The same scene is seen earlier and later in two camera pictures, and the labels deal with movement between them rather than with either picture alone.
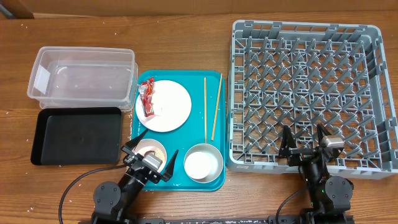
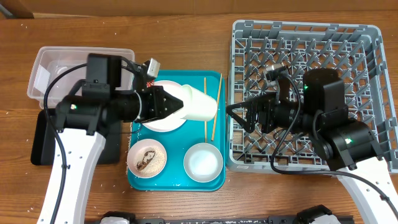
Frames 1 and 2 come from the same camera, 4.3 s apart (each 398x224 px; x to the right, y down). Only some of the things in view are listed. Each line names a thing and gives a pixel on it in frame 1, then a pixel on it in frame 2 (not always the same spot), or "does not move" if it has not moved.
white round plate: (172, 107) does not move
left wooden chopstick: (205, 108) does not move
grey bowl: (203, 163) does not move
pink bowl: (153, 147) does not move
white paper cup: (200, 165) -> (198, 106)
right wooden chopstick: (217, 107) does not move
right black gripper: (287, 147) -> (263, 103)
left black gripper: (167, 173) -> (155, 95)
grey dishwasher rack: (304, 76) does not move
